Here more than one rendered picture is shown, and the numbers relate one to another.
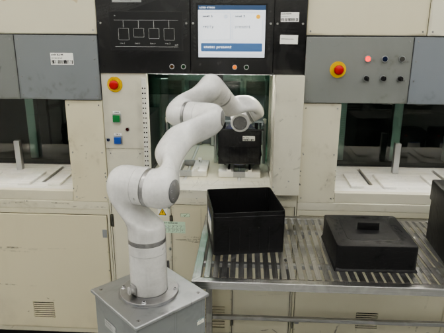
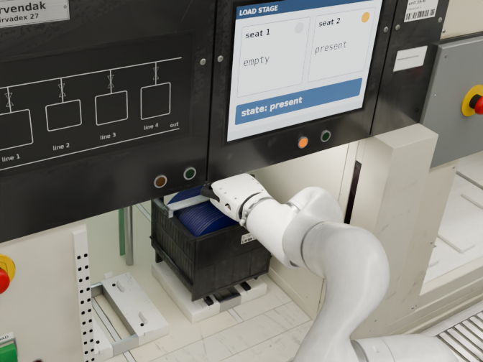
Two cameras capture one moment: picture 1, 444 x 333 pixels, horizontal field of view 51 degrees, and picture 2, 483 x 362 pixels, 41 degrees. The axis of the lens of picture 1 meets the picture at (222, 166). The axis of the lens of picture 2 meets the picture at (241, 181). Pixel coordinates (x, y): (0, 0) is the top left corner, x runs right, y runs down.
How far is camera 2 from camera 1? 1.52 m
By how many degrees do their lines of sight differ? 39
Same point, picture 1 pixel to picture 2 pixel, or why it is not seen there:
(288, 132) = (392, 243)
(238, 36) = (319, 70)
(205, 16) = (251, 36)
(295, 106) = (411, 194)
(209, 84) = (386, 277)
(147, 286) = not seen: outside the picture
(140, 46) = (70, 153)
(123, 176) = not seen: outside the picture
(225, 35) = (293, 74)
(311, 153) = not seen: hidden behind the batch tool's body
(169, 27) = (157, 81)
